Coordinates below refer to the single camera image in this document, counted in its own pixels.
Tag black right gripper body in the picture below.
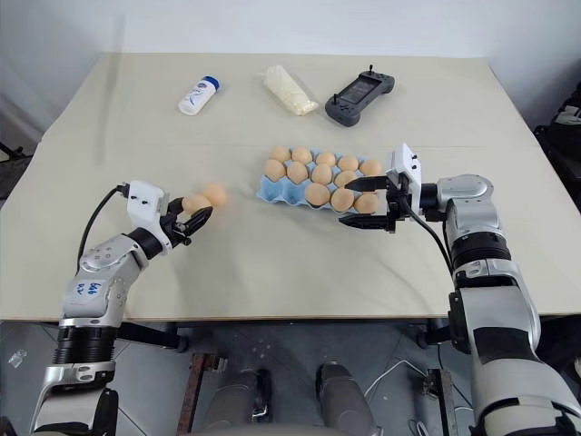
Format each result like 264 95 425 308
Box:
383 170 413 235

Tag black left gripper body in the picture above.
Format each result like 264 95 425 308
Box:
157 196 195 249

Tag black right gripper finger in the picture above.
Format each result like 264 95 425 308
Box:
337 213 390 232
342 175 389 193

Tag blue egg carton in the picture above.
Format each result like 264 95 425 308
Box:
256 153 388 215

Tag dark grey handheld controller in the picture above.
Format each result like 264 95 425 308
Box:
323 63 397 128

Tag white bottle with blue print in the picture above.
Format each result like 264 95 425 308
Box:
177 75 222 116

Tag clear bag of white grains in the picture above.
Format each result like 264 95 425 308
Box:
254 64 320 116

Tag black table caster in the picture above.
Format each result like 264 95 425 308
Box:
415 319 453 350

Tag rusty metal bar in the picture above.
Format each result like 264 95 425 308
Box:
175 352 215 436

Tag dark rounded shape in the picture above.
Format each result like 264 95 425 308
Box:
314 362 379 436

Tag black stand piece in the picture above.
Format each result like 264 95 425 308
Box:
0 143 25 164

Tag black equipment beside table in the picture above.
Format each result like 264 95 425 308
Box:
533 79 581 185

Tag dark metal floor bar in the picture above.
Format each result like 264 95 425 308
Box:
425 367 458 436

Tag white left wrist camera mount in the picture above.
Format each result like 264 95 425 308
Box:
125 180 173 254

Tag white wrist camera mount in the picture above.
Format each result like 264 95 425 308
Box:
125 180 173 254
385 143 426 215

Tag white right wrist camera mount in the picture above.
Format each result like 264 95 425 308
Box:
385 143 426 215

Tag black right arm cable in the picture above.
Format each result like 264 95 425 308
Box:
405 209 455 276

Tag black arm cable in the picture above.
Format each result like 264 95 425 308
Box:
405 209 455 276
76 182 131 267

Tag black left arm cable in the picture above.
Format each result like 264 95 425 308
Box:
76 182 131 267

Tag black table frame bar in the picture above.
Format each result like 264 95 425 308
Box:
115 321 190 354

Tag white floor cable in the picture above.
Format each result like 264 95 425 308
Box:
364 357 430 410

